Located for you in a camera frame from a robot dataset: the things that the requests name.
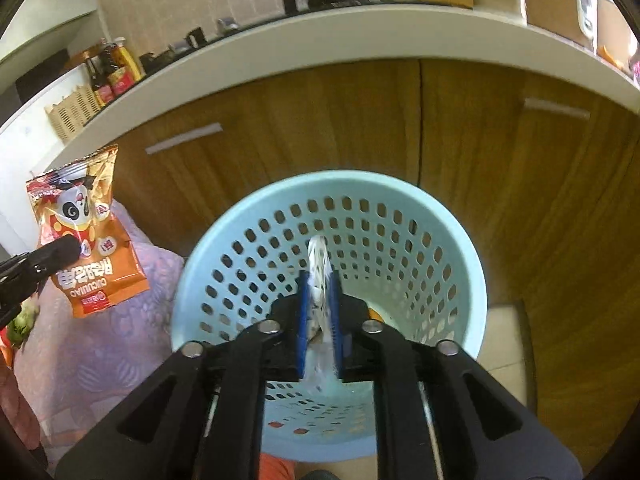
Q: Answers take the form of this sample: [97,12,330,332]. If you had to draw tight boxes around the pink floral tablecloth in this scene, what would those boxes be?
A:
[14,203,184,465]

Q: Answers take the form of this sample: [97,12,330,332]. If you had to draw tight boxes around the white countertop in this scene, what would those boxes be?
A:
[44,3,639,167]

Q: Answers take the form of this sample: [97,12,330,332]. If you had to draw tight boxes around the bok choy piece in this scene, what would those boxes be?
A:
[2,298,39,349]

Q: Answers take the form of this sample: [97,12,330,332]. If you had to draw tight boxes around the light blue perforated basket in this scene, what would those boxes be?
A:
[170,169,490,463]

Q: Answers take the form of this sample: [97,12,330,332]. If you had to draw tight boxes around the wooden kitchen cabinets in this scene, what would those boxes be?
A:
[115,60,639,470]

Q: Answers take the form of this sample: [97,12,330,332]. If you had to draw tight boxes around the large dark sauce bottle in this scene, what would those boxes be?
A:
[100,44,134,96]

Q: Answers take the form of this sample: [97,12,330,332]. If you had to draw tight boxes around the orange panda snack bag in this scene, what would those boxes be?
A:
[26,144,150,318]

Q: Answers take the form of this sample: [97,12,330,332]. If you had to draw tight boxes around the polka dot silver wrapper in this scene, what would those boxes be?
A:
[303,235,337,393]

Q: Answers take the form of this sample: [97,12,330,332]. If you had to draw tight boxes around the person hand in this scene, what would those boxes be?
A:
[0,358,40,451]

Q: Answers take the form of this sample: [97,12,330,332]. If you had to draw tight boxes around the beige electric kettle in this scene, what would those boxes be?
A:
[597,0,638,70]

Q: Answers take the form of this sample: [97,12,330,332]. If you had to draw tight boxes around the beige utensil holder basket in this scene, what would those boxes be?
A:
[46,84,101,144]

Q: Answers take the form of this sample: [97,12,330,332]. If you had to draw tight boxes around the dark soy sauce bottle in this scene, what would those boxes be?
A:
[85,58,115,107]

